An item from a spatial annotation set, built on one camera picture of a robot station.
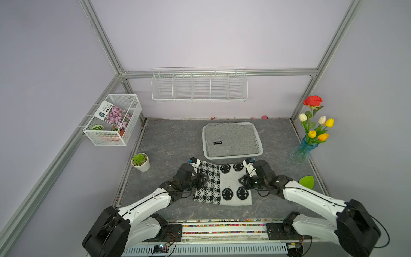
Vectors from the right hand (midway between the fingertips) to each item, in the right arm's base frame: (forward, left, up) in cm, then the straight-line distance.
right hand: (239, 179), depth 84 cm
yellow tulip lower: (+12, -32, +23) cm, 42 cm away
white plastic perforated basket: (+20, -14, +3) cm, 25 cm away
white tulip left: (+24, -33, +22) cm, 47 cm away
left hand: (0, +16, +2) cm, 17 cm away
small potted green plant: (+10, +54, +2) cm, 55 cm away
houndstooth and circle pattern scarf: (-4, +9, -1) cm, 10 cm away
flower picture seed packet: (+20, +61, +29) cm, 70 cm away
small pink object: (+54, -28, -7) cm, 61 cm away
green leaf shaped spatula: (+1, -40, -6) cm, 40 cm away
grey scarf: (+24, +4, +4) cm, 25 cm away
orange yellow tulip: (+9, -36, +24) cm, 44 cm away
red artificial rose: (+28, -36, +30) cm, 55 cm away
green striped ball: (+13, +65, +28) cm, 72 cm away
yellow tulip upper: (+19, -44, +24) cm, 53 cm away
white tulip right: (+21, -41, +24) cm, 52 cm away
